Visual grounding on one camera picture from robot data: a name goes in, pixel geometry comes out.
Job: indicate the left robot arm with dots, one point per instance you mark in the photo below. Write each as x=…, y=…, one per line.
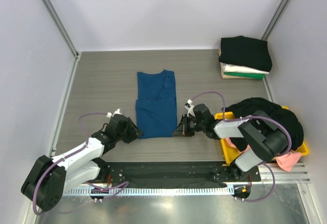
x=50, y=178

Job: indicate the pink crumpled t shirt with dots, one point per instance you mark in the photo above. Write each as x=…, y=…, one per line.
x=285, y=162

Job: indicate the blue t shirt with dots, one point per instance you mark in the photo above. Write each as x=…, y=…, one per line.
x=156, y=104

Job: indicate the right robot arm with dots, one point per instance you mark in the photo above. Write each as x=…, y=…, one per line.
x=266, y=137

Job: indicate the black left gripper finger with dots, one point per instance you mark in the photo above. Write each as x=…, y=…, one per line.
x=129, y=137
x=133, y=130

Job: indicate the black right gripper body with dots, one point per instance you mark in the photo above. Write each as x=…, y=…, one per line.
x=192, y=125

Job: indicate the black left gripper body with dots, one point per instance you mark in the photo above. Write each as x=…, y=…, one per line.
x=126, y=132

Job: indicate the black crumpled t shirt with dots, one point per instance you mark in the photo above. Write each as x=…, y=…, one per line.
x=285, y=117

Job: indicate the yellow plastic bin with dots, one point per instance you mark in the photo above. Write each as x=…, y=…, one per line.
x=230, y=153

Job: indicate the right aluminium frame post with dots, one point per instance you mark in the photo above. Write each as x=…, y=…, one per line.
x=275, y=18

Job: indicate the folded black t shirt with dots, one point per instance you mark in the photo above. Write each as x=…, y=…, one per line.
x=246, y=51

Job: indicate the folded white t shirt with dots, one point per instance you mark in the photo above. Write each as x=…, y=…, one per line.
x=240, y=69

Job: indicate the aluminium frame post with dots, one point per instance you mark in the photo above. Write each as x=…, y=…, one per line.
x=275, y=18
x=58, y=23

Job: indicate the white slotted cable duct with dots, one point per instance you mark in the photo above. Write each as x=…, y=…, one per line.
x=90, y=191

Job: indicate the folded green t shirt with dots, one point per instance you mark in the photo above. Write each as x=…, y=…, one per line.
x=231, y=75

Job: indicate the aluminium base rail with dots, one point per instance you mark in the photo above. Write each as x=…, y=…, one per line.
x=297, y=174

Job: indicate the left aluminium frame post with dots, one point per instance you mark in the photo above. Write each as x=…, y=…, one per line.
x=58, y=23

